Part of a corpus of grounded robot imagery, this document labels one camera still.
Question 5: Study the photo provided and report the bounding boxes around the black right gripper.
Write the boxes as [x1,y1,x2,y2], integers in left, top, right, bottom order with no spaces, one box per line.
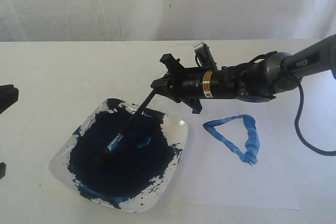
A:
[151,54,249,114]

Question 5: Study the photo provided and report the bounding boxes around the black paintbrush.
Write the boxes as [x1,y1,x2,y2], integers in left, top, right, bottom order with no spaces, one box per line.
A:
[96,89,156,166]

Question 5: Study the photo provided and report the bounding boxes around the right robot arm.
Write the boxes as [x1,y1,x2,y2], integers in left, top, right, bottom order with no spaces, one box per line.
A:
[151,35,335,114]

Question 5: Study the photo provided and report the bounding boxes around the white square paint plate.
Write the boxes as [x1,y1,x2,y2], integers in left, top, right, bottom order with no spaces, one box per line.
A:
[48,98,188,212]

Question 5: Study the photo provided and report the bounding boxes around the white paper sheet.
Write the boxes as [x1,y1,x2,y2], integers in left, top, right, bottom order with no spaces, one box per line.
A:
[180,100,300,210]

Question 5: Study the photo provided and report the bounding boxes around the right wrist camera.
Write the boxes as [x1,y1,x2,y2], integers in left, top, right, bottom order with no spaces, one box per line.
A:
[194,42,218,70]

